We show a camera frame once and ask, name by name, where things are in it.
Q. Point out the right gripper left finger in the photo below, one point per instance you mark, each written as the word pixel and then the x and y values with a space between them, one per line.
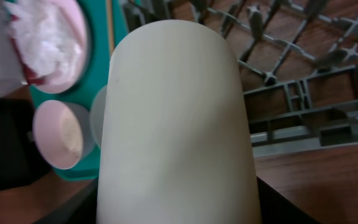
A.
pixel 81 208

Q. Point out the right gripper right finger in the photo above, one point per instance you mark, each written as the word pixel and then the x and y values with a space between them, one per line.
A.
pixel 276 209

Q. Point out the grey bowl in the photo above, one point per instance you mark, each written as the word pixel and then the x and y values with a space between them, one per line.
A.
pixel 96 115

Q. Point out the white cup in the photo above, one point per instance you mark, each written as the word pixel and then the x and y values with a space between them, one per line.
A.
pixel 176 144

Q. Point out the white napkin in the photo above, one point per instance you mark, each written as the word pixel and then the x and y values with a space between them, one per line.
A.
pixel 46 41

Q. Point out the grey dishwasher rack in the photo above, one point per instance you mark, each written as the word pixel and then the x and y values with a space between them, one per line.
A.
pixel 298 62

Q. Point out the black tray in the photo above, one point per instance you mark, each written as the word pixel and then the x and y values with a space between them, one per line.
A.
pixel 20 161

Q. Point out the teal serving tray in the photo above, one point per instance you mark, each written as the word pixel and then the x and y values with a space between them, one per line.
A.
pixel 93 79

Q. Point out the large white plate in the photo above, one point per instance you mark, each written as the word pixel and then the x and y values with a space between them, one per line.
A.
pixel 57 83

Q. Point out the right wooden chopstick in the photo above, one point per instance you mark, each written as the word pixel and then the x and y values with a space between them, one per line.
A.
pixel 110 25

